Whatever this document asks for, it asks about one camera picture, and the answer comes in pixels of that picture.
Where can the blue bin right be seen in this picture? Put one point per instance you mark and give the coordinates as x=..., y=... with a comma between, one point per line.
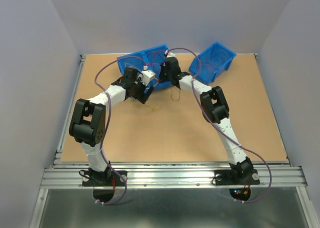
x=214, y=61

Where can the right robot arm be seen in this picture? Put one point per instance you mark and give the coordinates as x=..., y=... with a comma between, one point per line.
x=215, y=110

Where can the aluminium front rail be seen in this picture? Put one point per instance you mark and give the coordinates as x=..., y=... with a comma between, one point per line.
x=169, y=176

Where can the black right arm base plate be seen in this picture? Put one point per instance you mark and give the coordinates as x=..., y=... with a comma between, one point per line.
x=233, y=178

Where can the metal sheet front panel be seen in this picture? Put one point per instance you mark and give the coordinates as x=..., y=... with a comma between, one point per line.
x=174, y=208

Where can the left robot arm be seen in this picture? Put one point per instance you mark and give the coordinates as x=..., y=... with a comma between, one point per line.
x=90, y=120

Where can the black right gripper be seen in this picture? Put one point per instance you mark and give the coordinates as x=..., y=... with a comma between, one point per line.
x=162, y=77

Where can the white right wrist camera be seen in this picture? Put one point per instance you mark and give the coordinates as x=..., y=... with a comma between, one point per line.
x=169, y=54

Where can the aluminium rail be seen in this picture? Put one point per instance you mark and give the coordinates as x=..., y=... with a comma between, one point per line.
x=65, y=131
x=169, y=176

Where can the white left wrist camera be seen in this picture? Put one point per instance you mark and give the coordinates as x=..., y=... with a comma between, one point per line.
x=148, y=75

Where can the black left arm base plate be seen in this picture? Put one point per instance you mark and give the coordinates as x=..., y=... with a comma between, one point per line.
x=108, y=178

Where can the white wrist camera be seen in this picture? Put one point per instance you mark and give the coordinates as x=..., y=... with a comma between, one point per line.
x=148, y=75
x=169, y=54

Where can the blue bin middle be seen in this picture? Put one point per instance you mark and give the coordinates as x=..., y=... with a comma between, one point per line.
x=155, y=57

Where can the blue bin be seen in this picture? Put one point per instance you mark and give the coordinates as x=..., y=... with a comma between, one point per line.
x=214, y=61
x=155, y=57

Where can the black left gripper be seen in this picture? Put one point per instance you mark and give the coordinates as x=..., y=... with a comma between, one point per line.
x=142, y=97

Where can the aluminium left side rail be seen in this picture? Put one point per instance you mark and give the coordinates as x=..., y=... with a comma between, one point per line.
x=65, y=131

